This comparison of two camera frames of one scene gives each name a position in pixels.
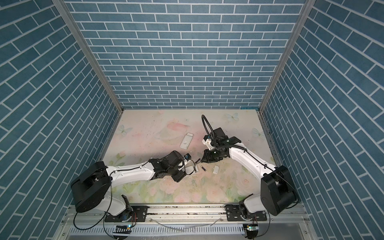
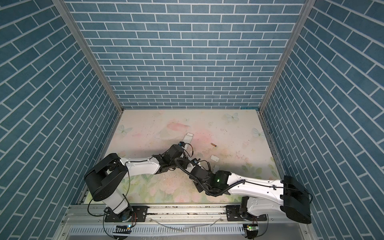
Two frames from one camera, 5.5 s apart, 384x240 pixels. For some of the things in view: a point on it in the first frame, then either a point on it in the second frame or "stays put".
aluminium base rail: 286,222 stays put
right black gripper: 207,157 → 199,188
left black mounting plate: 137,213 stays put
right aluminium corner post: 307,7 stays put
